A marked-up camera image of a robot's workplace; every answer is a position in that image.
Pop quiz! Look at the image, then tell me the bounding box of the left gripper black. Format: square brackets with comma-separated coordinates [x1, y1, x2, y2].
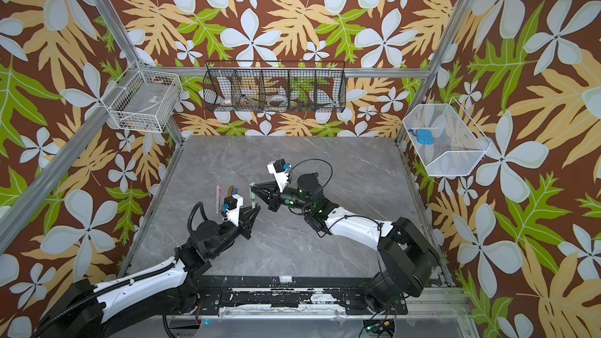
[209, 202, 259, 261]

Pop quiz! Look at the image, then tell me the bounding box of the pink pen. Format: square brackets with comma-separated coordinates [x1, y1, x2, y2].
[215, 185, 222, 215]

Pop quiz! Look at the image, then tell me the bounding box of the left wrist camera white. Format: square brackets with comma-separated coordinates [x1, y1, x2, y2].
[222, 194, 244, 227]

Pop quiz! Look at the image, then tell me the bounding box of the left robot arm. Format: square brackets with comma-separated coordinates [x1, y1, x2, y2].
[32, 202, 261, 337]

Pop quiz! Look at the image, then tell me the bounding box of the black wire basket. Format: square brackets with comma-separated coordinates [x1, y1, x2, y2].
[200, 60, 347, 113]

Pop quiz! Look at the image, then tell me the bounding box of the white wire basket left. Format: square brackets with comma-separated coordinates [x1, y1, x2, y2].
[103, 62, 182, 133]

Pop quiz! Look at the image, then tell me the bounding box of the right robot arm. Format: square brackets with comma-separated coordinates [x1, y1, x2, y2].
[250, 173, 439, 312]

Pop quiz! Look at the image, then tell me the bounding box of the blue object in basket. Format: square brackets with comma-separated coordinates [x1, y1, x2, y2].
[413, 129, 434, 146]

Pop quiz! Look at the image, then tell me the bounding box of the green pen cap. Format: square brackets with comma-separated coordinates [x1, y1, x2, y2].
[249, 182, 256, 205]

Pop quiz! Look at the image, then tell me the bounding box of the white mesh basket right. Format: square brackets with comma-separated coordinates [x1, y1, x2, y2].
[403, 100, 492, 178]

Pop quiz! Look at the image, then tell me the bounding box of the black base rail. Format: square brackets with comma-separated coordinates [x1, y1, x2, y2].
[164, 275, 408, 316]

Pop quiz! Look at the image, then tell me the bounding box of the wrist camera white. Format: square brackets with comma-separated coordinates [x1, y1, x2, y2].
[267, 159, 292, 192]
[222, 194, 244, 227]

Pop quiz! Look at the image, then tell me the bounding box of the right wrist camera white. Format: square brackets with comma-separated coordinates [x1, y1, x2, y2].
[267, 159, 292, 192]

